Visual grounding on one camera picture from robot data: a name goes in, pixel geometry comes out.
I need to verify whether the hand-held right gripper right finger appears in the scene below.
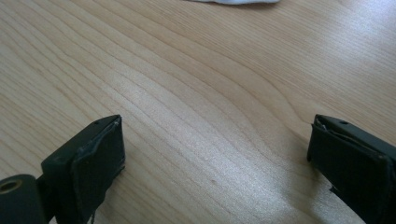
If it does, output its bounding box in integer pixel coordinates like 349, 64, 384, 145
306, 114, 396, 224

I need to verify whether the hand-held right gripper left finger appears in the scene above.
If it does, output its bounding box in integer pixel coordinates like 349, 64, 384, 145
40, 114, 126, 224

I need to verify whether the white sock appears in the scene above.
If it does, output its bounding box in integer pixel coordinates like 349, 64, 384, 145
186, 0, 281, 6

